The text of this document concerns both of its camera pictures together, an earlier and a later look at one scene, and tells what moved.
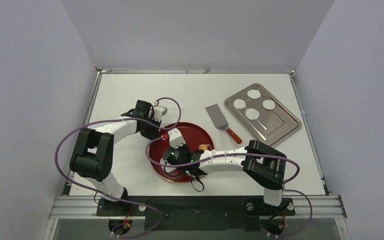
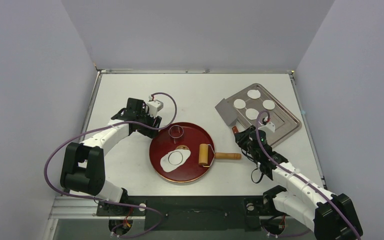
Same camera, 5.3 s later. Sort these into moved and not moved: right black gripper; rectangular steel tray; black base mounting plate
Moved: right black gripper
Not moved: black base mounting plate; rectangular steel tray
